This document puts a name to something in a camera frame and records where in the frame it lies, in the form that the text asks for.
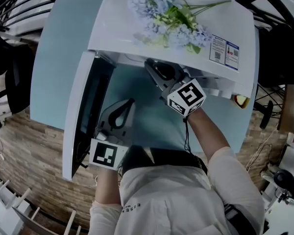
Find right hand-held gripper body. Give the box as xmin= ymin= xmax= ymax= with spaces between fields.
xmin=160 ymin=73 xmax=207 ymax=118

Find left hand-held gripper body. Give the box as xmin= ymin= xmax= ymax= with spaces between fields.
xmin=89 ymin=124 xmax=133 ymax=170

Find white microwave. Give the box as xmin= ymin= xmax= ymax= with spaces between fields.
xmin=62 ymin=0 xmax=261 ymax=181

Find person's left forearm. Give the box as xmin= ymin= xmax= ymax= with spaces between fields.
xmin=95 ymin=166 xmax=123 ymax=206

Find person's right forearm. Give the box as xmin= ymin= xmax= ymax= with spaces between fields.
xmin=185 ymin=103 xmax=231 ymax=162

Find person's black trousers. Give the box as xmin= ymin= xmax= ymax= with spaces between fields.
xmin=119 ymin=144 xmax=209 ymax=176

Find blue white label sticker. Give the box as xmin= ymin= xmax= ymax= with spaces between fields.
xmin=208 ymin=34 xmax=241 ymax=71

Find pale blue artificial flowers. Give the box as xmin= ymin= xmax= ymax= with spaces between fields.
xmin=126 ymin=0 xmax=233 ymax=55

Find yellow tray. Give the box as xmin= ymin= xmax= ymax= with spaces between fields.
xmin=231 ymin=94 xmax=251 ymax=110

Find person's white shirt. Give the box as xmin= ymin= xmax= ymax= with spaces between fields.
xmin=87 ymin=146 xmax=266 ymax=235

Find black mesh office chair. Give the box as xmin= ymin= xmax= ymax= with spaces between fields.
xmin=0 ymin=27 xmax=34 ymax=135
xmin=255 ymin=25 xmax=288 ymax=130

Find wooden side table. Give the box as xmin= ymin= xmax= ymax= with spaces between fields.
xmin=277 ymin=84 xmax=294 ymax=132

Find white rack with wooden pegs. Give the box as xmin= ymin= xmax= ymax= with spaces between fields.
xmin=0 ymin=166 xmax=83 ymax=235

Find black headset device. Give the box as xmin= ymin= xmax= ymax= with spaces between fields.
xmin=273 ymin=168 xmax=294 ymax=202

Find black gripper wrist cord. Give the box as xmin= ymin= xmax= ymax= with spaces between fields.
xmin=182 ymin=117 xmax=195 ymax=157

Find white floor cable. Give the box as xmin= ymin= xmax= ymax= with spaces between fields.
xmin=245 ymin=122 xmax=280 ymax=172

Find black shoulder strap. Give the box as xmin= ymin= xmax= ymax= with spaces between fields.
xmin=223 ymin=203 xmax=248 ymax=230

